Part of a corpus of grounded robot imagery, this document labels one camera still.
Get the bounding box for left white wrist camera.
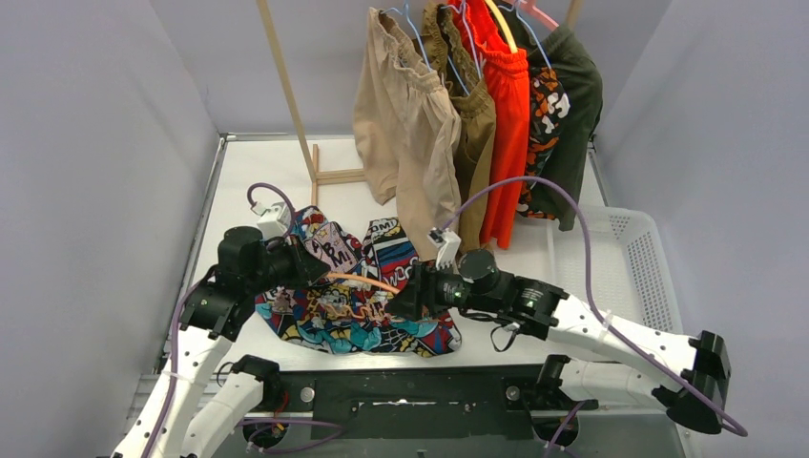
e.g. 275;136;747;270
257;202;292;240

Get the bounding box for white plastic basket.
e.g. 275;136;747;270
581;205;683;334

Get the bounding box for olive brown shorts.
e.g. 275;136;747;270
422;3;496;224

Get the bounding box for dark green patterned shorts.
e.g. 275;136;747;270
516;24;603;231

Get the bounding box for cream wooden hanger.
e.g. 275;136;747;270
484;0;519;54

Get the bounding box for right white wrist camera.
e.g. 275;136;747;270
428;228;461;270

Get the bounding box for wooden clothes rack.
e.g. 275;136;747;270
256;0;584;205

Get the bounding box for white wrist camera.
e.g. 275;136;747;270
428;228;461;270
257;202;292;240

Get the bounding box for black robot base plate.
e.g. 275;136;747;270
239;364;598;457

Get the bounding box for purple cable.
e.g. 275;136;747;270
138;182;345;458
439;176;750;439

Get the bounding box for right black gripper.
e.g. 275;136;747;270
386;257;500;321

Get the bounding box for comic print shorts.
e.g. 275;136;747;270
255;206;462;358

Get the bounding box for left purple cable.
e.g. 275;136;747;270
138;182;345;458

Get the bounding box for beige shorts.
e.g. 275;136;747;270
353;8;461;260

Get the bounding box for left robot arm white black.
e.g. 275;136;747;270
112;226;330;457

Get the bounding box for wooden clothes hanger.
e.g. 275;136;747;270
326;272;400;295

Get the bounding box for red orange shorts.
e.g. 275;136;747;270
449;0;532;251

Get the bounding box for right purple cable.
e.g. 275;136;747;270
439;176;750;439

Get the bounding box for pink plastic hanger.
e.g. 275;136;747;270
510;0;559;31

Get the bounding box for light blue wire hanger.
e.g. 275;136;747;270
379;3;437;71

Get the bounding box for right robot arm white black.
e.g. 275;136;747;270
386;250;731;434

